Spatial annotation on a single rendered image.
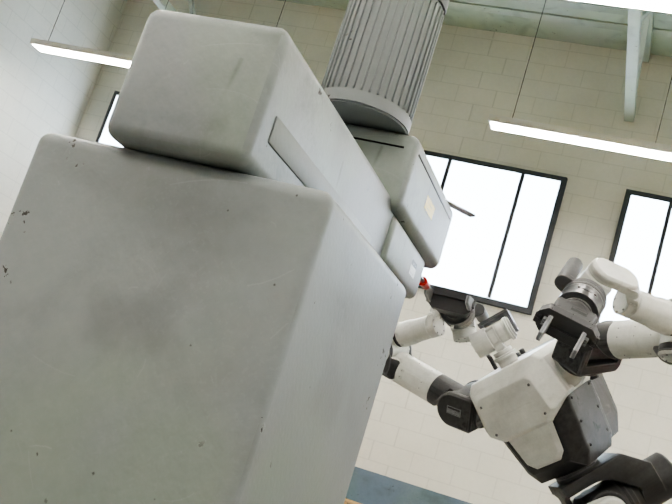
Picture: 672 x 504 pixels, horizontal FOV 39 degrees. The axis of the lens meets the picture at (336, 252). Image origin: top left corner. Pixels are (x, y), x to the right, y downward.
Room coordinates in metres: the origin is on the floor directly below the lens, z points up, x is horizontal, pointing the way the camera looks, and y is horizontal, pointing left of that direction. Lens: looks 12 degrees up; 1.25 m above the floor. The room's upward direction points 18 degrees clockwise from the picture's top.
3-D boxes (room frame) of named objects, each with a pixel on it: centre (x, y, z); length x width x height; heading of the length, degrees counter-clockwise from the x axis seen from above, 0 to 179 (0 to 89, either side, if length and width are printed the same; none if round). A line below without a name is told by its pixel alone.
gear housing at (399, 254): (2.00, -0.04, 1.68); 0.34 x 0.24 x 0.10; 160
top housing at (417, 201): (2.03, -0.05, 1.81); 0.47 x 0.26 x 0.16; 160
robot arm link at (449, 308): (2.39, -0.34, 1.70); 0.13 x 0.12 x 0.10; 70
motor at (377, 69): (1.80, 0.03, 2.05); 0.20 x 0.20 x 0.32
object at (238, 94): (1.57, 0.12, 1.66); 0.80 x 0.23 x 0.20; 160
